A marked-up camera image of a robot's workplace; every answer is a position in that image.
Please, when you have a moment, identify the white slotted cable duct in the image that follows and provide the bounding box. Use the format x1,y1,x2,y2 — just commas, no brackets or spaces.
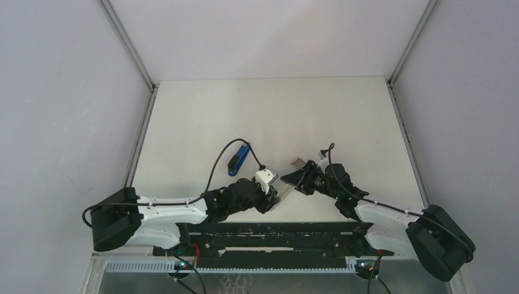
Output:
105,259,357,274

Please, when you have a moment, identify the right green circuit board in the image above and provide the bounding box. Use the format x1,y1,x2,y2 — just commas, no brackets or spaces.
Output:
355,261,379,273

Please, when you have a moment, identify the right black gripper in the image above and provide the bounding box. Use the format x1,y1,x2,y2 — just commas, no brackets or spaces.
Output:
281,160,339,201

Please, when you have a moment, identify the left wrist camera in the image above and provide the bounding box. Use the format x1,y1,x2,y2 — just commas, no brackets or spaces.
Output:
254,168,278,194

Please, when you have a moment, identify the silver white stapler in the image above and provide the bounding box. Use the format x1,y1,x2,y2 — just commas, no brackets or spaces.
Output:
269,182,295,211

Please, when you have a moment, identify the left aluminium frame post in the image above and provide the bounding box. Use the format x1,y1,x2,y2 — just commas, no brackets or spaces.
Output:
97,0,158,187

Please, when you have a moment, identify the aluminium frame post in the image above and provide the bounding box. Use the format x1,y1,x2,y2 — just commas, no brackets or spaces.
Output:
386,0,441,207
97,0,158,187

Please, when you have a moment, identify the blue black stapler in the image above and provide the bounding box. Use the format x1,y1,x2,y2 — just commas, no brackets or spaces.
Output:
227,143,250,177

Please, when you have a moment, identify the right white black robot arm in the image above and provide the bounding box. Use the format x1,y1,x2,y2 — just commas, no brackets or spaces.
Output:
280,159,476,282

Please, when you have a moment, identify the staple box tray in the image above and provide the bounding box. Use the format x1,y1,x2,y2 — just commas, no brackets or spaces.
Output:
291,157,307,169

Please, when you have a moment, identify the green circuit board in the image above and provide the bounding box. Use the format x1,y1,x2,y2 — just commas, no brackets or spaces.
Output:
355,261,379,273
174,261,194,271

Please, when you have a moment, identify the left black camera cable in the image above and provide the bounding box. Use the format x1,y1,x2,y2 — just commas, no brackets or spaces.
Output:
81,138,266,228

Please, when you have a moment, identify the right aluminium frame post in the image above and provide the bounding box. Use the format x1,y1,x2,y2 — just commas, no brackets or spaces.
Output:
386,0,441,207

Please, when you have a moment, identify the left green circuit board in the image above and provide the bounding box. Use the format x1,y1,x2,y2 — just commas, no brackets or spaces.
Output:
174,261,194,271

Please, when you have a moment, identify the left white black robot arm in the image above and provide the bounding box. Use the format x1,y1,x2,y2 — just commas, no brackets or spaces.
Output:
81,178,283,255

